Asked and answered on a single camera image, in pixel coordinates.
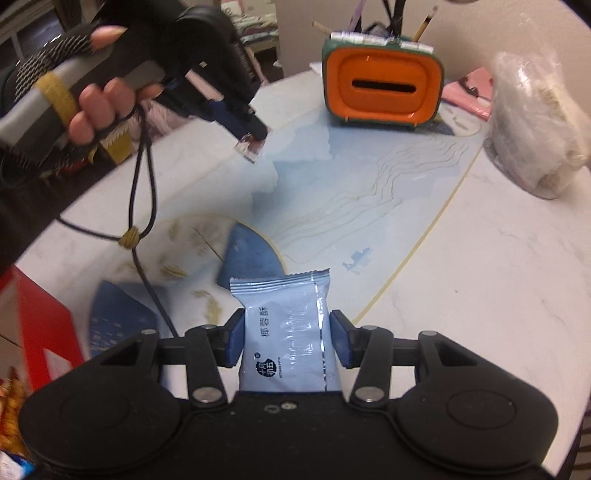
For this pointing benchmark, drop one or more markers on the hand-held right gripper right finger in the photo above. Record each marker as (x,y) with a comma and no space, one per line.
(341,339)

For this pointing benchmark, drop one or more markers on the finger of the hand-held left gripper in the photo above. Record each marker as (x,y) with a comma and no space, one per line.
(249,127)

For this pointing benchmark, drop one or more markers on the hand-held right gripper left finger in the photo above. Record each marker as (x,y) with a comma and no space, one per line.
(235,339)

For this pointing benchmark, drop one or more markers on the small candy wrapper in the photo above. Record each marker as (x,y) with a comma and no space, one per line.
(249,148)

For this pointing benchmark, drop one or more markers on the light blue snack packet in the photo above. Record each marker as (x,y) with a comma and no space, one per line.
(288,332)

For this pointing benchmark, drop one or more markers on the red cardboard box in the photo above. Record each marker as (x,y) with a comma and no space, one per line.
(41,323)

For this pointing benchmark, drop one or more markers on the red orange snack packet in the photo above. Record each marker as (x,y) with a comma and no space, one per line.
(9,406)

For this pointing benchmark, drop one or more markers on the person's left hand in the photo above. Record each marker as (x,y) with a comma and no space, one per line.
(92,115)

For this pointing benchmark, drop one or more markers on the orange green tissue box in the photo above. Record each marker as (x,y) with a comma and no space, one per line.
(351,92)

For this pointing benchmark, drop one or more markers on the thin wooden stick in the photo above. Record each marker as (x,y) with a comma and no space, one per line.
(322,26)

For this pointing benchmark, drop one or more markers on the white marker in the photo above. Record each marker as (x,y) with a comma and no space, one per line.
(358,38)
(415,46)

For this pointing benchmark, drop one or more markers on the pale purple pen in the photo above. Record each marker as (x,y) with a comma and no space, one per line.
(358,14)

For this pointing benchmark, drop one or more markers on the black pen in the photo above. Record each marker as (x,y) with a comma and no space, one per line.
(397,14)

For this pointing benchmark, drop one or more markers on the brush pen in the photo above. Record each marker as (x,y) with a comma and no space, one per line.
(427,21)

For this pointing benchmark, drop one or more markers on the clear plastic bag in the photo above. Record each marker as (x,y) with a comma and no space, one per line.
(540,129)

